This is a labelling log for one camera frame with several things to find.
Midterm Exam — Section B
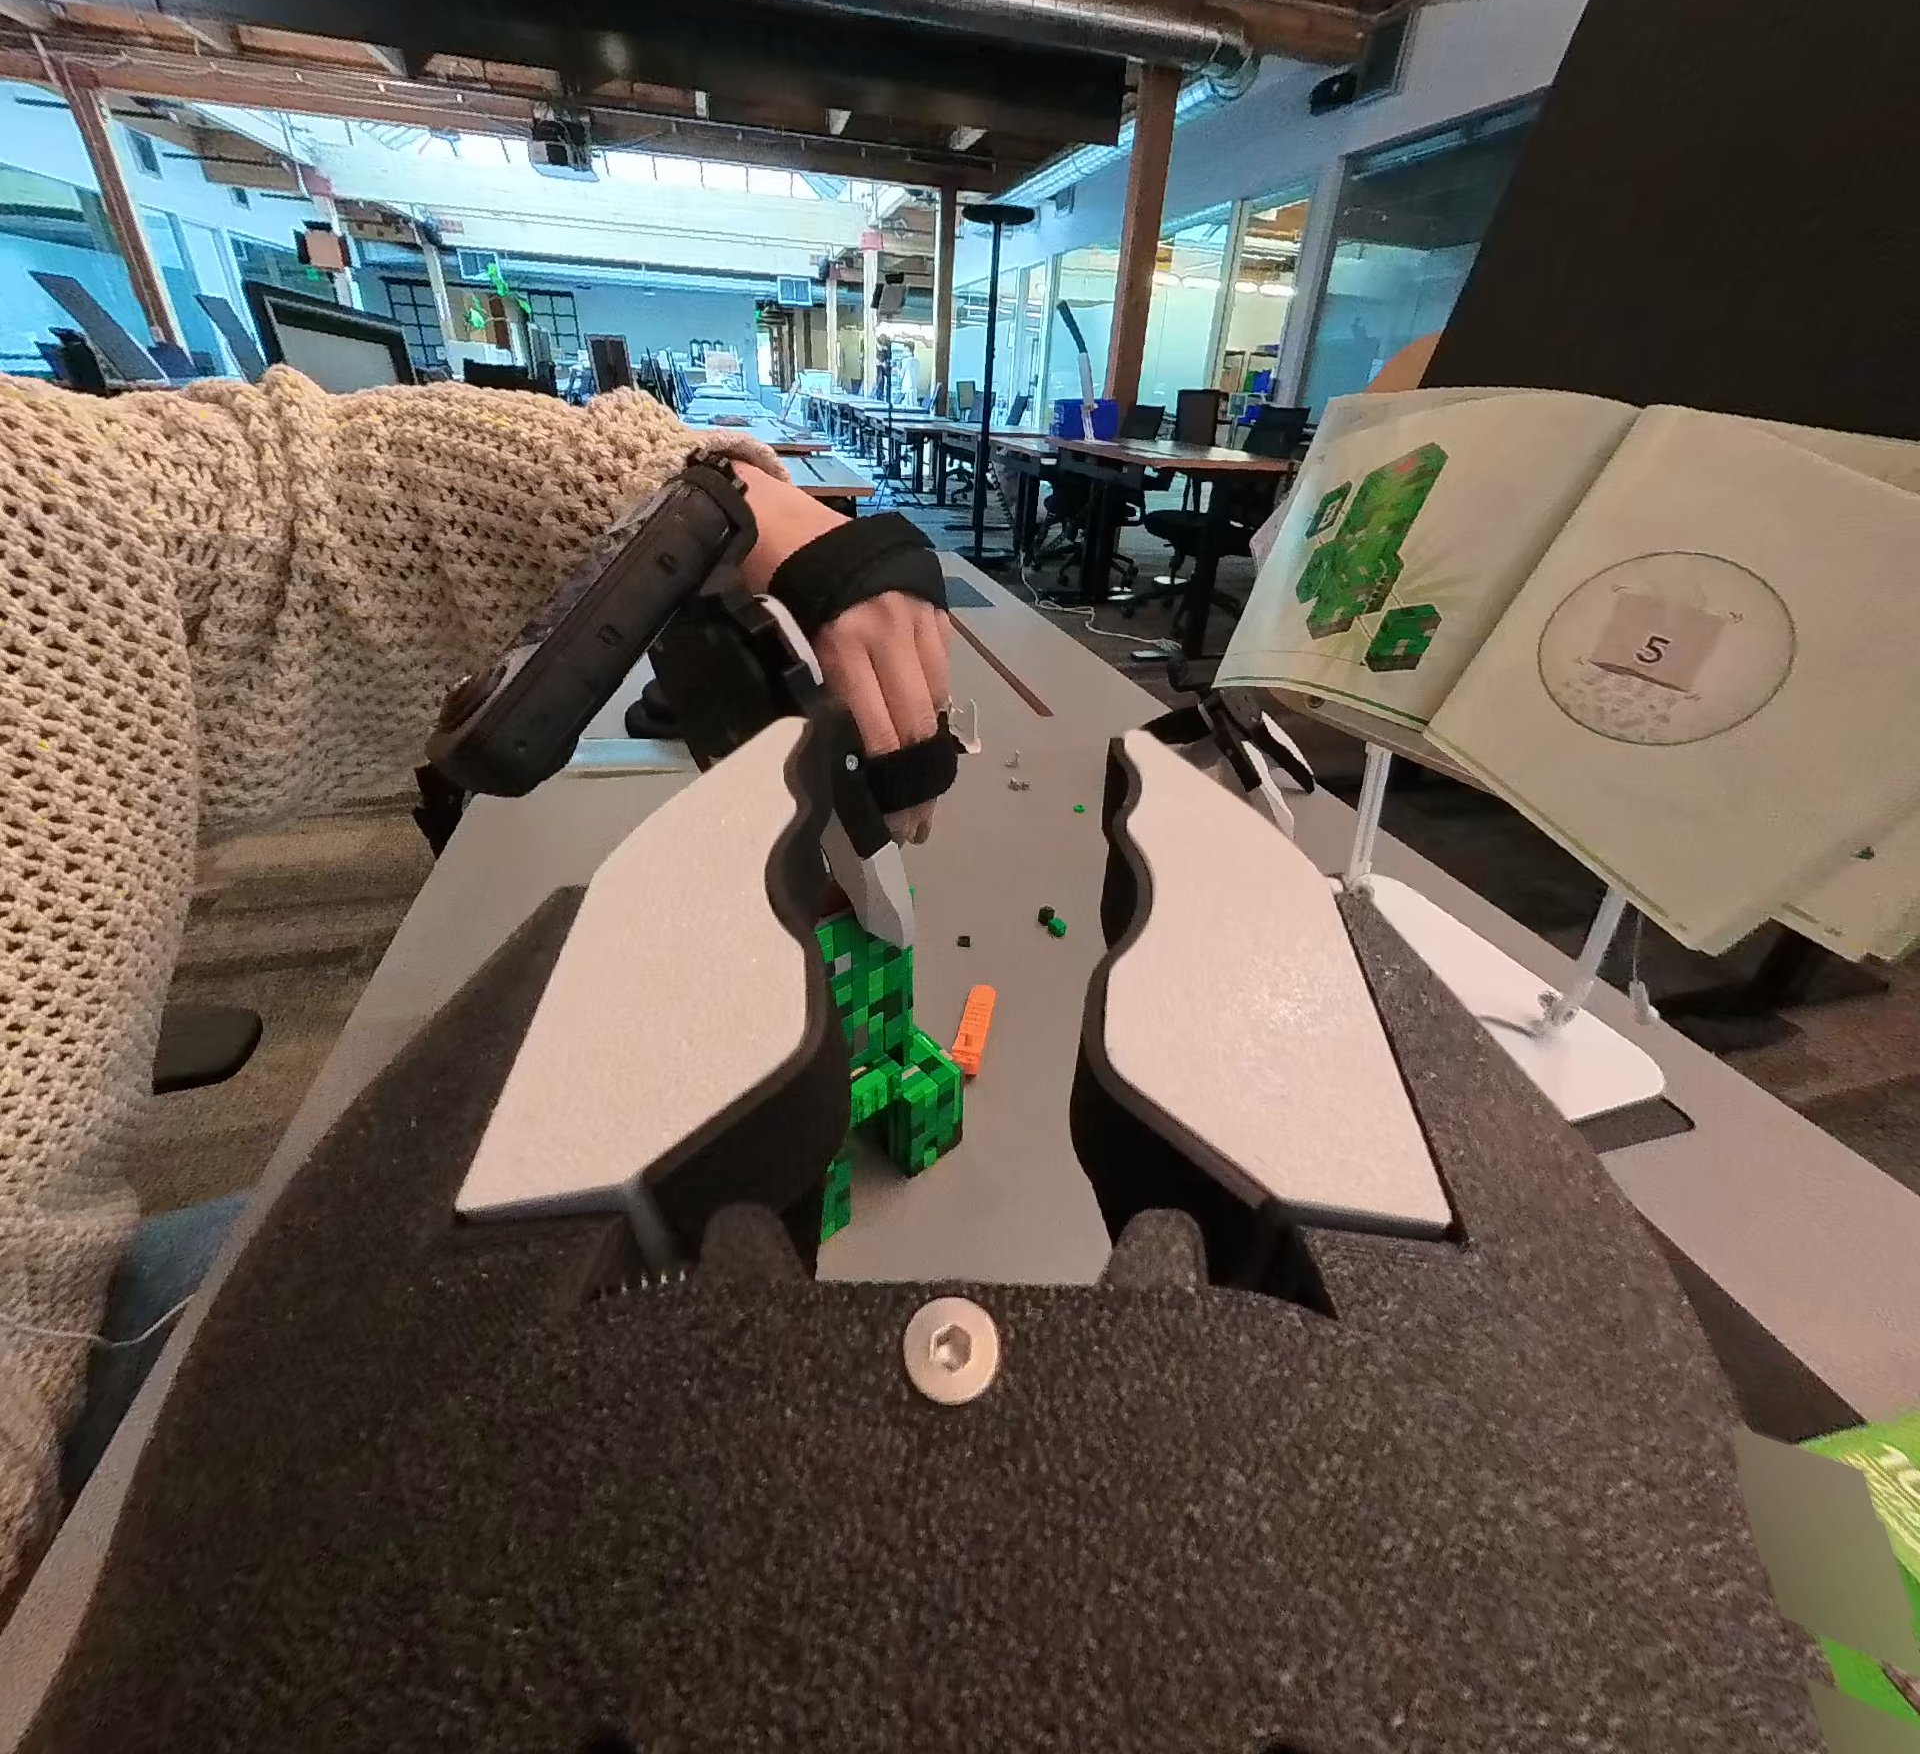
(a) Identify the tall green lego body block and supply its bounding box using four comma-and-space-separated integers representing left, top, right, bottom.
815, 906, 921, 1084

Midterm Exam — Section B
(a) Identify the lego instruction booklet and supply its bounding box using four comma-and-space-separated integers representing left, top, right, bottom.
1213, 386, 1920, 965

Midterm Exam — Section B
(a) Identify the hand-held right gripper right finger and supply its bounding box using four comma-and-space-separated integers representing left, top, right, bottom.
1078, 730, 1456, 1302

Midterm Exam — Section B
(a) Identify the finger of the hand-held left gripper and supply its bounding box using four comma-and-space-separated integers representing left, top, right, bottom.
818, 794, 921, 953

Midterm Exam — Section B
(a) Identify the green lego legs assembly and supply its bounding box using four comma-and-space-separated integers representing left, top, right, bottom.
818, 1031, 966, 1243

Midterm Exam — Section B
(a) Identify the black and grey tool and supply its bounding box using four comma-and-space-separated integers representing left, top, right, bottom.
1169, 694, 1319, 845

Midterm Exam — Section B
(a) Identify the white book stand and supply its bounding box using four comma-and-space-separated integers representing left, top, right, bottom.
1327, 734, 1671, 1128

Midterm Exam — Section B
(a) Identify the black chair armrest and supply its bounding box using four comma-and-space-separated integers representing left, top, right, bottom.
150, 1005, 267, 1097

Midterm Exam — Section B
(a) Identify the black panel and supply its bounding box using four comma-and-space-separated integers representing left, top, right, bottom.
1419, 0, 1920, 444

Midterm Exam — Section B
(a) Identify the black-framed whiteboard easel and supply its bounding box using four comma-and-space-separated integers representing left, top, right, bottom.
244, 279, 421, 393

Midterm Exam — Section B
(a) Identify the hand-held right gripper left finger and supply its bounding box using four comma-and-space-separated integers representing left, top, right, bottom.
455, 716, 854, 1278

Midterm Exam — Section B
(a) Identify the row of office desks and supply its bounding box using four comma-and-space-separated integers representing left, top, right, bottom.
683, 375, 1308, 653

